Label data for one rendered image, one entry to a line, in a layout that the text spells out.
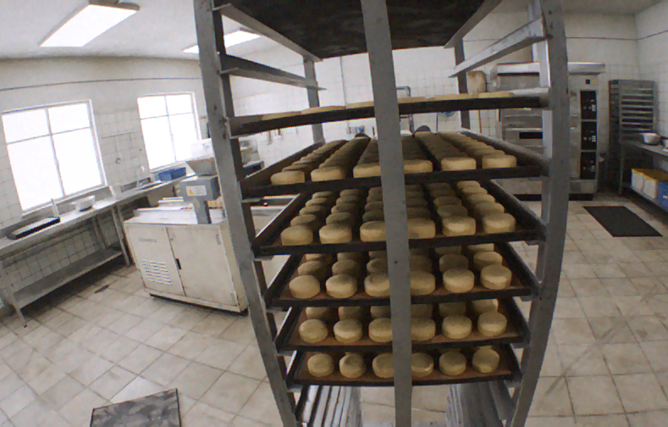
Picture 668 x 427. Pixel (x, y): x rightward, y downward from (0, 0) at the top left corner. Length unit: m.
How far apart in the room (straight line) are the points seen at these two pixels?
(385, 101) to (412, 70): 5.80
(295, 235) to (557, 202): 0.37
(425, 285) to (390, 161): 0.20
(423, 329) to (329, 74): 6.21
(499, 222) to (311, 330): 0.35
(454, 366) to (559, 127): 0.43
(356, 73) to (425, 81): 1.25
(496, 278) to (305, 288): 0.30
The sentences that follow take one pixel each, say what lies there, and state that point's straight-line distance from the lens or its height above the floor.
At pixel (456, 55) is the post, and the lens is 1.06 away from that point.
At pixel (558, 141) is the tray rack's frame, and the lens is 0.48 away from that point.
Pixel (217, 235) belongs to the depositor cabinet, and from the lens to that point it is 2.61.
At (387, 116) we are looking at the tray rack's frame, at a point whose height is 1.49.
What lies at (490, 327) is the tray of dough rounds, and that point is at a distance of 0.59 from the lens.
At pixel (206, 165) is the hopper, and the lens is 2.61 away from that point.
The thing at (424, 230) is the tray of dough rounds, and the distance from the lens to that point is 0.49.
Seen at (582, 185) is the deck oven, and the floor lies 0.24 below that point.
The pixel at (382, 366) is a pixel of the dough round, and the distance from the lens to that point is 0.65.
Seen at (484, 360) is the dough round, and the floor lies 1.06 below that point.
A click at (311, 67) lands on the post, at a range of 1.07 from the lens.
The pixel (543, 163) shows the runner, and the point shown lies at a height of 1.42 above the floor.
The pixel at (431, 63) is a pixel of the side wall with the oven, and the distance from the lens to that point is 6.21.
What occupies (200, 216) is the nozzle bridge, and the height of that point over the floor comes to 0.90.
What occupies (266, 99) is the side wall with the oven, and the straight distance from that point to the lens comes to 7.20.
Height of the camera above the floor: 1.50
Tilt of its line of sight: 17 degrees down
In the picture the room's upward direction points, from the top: 7 degrees counter-clockwise
